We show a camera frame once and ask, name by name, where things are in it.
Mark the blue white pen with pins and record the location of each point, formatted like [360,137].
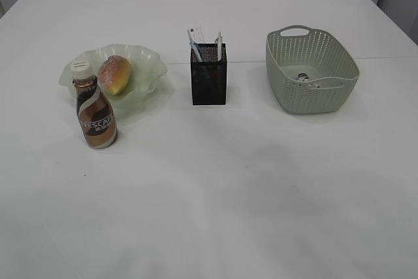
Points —
[194,46]

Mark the brown Nescafe coffee bottle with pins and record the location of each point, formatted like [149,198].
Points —
[94,112]

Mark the clear plastic ruler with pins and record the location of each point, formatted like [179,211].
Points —
[197,34]

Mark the sugared bread roll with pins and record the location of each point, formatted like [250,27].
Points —
[114,74]

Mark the paper ball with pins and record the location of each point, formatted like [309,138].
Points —
[304,80]

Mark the cream barrel pen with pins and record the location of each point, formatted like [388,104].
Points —
[219,45]

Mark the black mesh pen holder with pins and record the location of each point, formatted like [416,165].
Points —
[209,75]

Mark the frosted green glass bowl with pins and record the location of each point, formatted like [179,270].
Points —
[146,70]

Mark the pale green plastic basket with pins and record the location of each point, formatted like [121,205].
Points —
[299,49]

